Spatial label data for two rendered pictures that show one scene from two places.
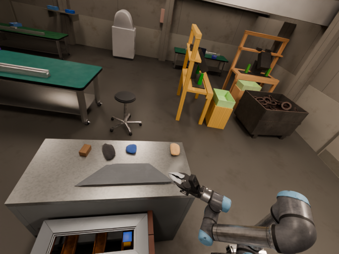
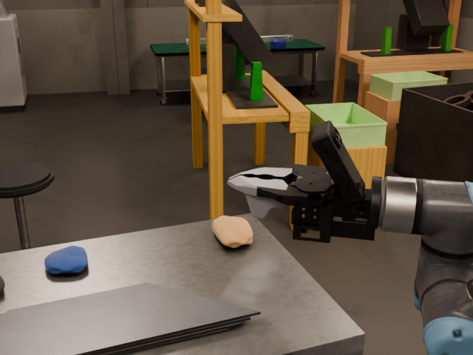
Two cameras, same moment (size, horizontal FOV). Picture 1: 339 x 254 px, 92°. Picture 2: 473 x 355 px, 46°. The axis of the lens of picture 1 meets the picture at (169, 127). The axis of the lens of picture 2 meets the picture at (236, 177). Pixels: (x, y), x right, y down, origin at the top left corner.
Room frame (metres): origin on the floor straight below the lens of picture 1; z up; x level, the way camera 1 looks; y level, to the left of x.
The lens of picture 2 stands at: (-0.15, -0.01, 1.75)
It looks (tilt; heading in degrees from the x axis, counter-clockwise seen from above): 22 degrees down; 355
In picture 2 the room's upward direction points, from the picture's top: straight up
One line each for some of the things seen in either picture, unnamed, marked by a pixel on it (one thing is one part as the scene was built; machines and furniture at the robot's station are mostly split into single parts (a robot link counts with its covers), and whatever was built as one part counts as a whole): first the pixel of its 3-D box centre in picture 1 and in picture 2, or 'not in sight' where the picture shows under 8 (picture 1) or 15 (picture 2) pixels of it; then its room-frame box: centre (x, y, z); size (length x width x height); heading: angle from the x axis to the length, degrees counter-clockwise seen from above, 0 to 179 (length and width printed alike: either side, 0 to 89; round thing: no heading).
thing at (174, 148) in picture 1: (174, 148); (232, 230); (1.18, -0.10, 1.07); 0.16 x 0.10 x 0.04; 7
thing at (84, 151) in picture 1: (85, 150); not in sight; (0.92, 0.68, 1.07); 0.10 x 0.06 x 0.05; 2
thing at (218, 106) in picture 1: (207, 76); (275, 76); (3.92, -0.62, 0.92); 1.43 x 1.27 x 1.85; 2
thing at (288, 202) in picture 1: (267, 229); not in sight; (0.42, -0.60, 1.41); 0.15 x 0.12 x 0.55; 162
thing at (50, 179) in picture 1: (116, 166); (17, 325); (0.86, 0.37, 1.03); 1.30 x 0.60 x 0.04; 106
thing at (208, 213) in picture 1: (212, 212); (445, 282); (0.48, -0.34, 1.34); 0.11 x 0.08 x 0.11; 162
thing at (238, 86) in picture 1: (259, 73); (425, 46); (5.14, -2.25, 0.94); 1.40 x 1.25 x 1.89; 98
